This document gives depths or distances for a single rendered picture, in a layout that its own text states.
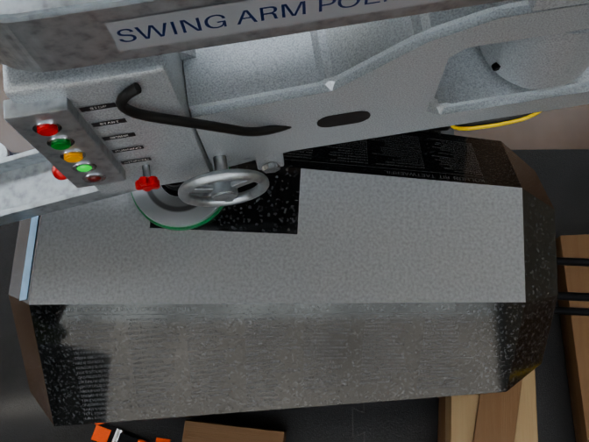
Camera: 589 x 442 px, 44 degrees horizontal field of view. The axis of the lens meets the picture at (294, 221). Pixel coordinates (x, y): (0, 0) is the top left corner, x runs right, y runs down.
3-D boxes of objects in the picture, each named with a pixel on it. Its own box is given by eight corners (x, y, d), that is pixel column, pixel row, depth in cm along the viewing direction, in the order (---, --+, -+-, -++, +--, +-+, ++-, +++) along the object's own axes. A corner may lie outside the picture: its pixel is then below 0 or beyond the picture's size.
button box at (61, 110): (124, 165, 118) (66, 89, 90) (126, 181, 117) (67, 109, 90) (75, 173, 118) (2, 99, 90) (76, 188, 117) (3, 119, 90)
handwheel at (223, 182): (265, 149, 129) (258, 115, 115) (273, 203, 126) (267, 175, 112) (180, 162, 129) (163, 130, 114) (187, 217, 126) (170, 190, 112)
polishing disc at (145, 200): (237, 217, 156) (237, 215, 154) (138, 236, 155) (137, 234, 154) (221, 125, 161) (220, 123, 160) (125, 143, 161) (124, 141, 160)
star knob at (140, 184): (159, 165, 119) (153, 157, 115) (161, 190, 118) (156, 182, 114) (136, 168, 119) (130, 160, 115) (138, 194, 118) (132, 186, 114)
